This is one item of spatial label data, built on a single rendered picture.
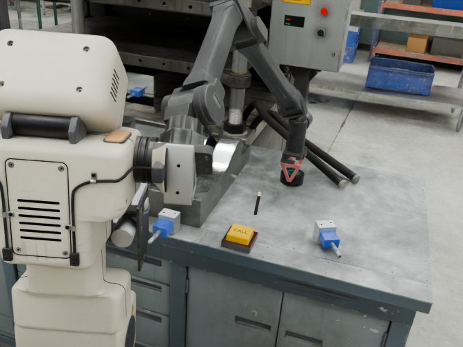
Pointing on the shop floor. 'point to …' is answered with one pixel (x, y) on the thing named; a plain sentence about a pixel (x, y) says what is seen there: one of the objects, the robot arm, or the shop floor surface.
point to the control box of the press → (309, 37)
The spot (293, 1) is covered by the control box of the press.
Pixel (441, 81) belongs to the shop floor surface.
